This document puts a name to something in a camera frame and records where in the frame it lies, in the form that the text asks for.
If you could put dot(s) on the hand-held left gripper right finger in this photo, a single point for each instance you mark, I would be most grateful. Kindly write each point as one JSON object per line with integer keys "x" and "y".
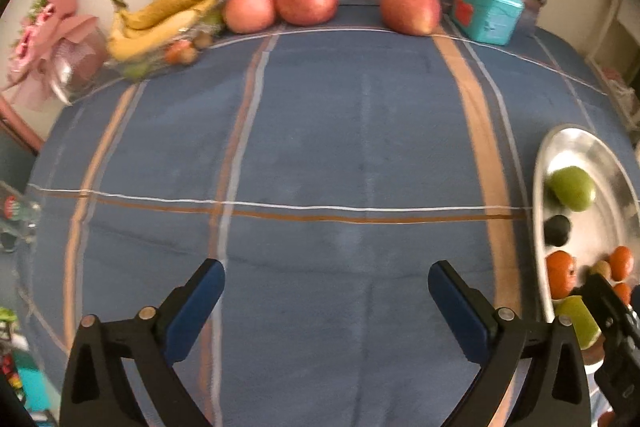
{"x": 457, "y": 307}

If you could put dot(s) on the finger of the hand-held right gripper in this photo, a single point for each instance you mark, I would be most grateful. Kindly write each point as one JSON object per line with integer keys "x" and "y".
{"x": 607, "y": 312}

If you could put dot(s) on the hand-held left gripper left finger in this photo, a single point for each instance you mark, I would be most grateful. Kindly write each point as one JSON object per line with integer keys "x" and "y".
{"x": 197, "y": 307}

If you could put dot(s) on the small orange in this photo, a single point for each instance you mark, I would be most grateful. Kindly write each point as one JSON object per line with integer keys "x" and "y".
{"x": 621, "y": 293}

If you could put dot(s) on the small green mango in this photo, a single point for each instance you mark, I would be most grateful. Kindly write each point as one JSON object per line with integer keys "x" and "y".
{"x": 575, "y": 319}

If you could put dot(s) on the brown kiwi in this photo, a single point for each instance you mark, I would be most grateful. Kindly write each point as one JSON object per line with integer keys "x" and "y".
{"x": 599, "y": 268}

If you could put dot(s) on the stainless steel bowl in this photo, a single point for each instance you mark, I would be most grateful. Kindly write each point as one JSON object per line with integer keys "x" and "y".
{"x": 585, "y": 147}

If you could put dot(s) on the medium orange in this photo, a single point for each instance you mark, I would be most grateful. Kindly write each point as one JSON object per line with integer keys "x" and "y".
{"x": 621, "y": 263}

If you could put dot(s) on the large orange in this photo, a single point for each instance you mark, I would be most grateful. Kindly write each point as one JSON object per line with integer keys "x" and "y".
{"x": 560, "y": 274}

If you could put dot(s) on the dark purple plum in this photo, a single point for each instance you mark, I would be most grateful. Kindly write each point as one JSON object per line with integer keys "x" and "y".
{"x": 557, "y": 230}

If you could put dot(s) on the green apple on plate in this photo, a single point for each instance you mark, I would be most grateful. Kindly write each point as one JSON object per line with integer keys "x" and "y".
{"x": 571, "y": 188}

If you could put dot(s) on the clear plastic bottle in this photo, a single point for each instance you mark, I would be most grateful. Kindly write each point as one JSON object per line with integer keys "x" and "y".
{"x": 17, "y": 212}

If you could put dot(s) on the white plastic bag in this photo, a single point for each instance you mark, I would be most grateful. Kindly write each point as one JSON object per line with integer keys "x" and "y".
{"x": 625, "y": 99}

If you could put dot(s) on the blue plaid tablecloth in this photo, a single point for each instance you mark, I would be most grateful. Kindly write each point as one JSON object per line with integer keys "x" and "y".
{"x": 325, "y": 132}

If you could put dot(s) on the clear glass fruit bowl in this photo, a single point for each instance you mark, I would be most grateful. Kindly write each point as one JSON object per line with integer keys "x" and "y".
{"x": 135, "y": 69}

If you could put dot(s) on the small red fruit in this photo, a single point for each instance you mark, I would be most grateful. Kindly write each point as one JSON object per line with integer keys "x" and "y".
{"x": 180, "y": 53}

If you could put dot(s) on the white wooden shelf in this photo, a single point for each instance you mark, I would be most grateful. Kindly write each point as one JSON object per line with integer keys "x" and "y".
{"x": 617, "y": 32}

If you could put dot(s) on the yellow banana bunch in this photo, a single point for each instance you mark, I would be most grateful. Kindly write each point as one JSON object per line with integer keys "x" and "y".
{"x": 160, "y": 22}

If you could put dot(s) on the teal storage box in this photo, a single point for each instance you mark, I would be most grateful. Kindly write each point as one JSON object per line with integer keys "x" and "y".
{"x": 487, "y": 14}

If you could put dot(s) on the small red apple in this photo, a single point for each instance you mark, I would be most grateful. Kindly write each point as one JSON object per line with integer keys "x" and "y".
{"x": 249, "y": 11}

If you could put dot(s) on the pink flower bouquet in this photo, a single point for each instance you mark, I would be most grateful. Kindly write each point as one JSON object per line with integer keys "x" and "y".
{"x": 50, "y": 42}

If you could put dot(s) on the large red apple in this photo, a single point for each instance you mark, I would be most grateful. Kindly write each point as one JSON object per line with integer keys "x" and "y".
{"x": 410, "y": 7}

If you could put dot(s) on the medium red apple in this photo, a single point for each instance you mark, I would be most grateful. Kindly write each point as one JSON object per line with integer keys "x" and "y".
{"x": 306, "y": 2}

